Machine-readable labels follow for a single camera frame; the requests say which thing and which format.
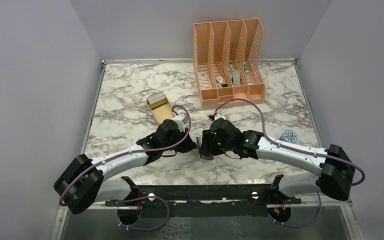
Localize small box in organizer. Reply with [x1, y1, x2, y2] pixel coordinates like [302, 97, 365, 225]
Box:
[215, 75, 229, 88]

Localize tan oval card tray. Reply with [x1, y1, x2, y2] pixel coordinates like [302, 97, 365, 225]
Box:
[146, 95, 174, 124]

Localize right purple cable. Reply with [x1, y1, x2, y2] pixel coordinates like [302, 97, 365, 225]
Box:
[208, 97, 367, 229]

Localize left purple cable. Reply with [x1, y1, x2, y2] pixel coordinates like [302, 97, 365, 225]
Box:
[58, 104, 193, 232]

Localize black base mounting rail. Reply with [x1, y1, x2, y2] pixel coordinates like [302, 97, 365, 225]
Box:
[105, 184, 301, 218]

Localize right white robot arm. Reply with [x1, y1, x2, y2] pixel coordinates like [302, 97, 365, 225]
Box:
[198, 118, 356, 204]

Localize green white tube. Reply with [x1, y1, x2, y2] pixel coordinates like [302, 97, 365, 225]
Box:
[243, 62, 249, 74]

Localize orange plastic file organizer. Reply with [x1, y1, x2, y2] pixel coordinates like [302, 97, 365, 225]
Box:
[193, 18, 266, 110]

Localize brown leather card holder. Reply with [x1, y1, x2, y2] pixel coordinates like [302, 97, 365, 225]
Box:
[196, 136, 209, 160]

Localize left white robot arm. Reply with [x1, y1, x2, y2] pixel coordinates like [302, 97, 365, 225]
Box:
[53, 116, 196, 215]

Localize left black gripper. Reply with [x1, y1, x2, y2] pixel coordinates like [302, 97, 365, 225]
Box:
[162, 126, 197, 154]

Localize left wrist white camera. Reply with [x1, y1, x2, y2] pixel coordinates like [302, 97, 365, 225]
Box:
[172, 113, 189, 132]

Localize purple cable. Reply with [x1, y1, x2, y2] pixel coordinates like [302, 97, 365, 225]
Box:
[58, 104, 193, 232]
[208, 97, 367, 229]

